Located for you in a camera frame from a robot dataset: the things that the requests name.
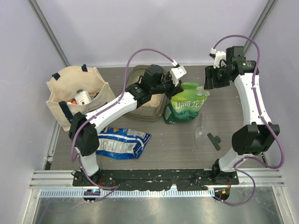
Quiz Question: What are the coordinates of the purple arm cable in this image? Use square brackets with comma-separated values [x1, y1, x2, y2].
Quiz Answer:
[210, 35, 286, 207]
[71, 48, 179, 203]

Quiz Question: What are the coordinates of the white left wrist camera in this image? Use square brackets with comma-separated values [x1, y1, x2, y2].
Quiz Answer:
[170, 66, 187, 86]

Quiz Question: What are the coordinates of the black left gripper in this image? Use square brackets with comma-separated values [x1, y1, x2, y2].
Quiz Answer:
[150, 70, 184, 99]

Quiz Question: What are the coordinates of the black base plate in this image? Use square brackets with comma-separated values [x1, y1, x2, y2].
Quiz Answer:
[71, 169, 239, 191]

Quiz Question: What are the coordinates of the orange item in tote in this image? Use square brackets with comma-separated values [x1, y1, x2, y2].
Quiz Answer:
[67, 99, 77, 105]

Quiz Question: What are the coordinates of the blue chip bag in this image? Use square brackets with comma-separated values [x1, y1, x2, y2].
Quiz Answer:
[96, 127, 152, 160]

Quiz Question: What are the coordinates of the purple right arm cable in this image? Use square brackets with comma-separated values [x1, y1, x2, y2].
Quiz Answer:
[210, 35, 286, 207]

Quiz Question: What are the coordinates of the green cat litter bag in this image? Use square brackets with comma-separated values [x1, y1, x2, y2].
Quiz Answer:
[163, 83, 210, 124]

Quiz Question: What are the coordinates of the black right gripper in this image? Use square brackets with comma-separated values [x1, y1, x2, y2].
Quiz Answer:
[204, 64, 232, 90]

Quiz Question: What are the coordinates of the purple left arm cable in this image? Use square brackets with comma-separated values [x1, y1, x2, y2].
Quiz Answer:
[71, 48, 179, 203]

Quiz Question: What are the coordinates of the white bottle in tote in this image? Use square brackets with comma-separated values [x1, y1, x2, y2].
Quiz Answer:
[74, 90, 92, 105]

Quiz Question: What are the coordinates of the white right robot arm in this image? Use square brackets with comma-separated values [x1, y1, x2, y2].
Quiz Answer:
[204, 46, 280, 184]

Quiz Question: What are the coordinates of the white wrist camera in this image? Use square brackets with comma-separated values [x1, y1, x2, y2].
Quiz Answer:
[209, 48, 226, 69]
[170, 66, 187, 86]

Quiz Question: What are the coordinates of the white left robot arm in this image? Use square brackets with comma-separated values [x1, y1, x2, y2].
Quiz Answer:
[69, 65, 187, 186]

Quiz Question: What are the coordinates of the beige canvas tote bag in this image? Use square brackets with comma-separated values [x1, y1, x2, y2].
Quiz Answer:
[46, 64, 115, 132]

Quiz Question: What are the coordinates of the aluminium front rail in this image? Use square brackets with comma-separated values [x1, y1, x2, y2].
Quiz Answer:
[29, 168, 284, 198]

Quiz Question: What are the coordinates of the black bag clip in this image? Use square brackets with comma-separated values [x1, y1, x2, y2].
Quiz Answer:
[207, 133, 221, 151]

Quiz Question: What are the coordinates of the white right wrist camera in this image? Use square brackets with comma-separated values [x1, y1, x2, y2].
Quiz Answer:
[209, 48, 226, 69]

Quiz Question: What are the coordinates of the translucent grey litter box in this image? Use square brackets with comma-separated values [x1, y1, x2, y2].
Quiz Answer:
[126, 65, 168, 121]

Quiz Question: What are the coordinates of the clear plastic scoop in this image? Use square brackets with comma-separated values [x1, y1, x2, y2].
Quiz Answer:
[194, 112, 206, 147]

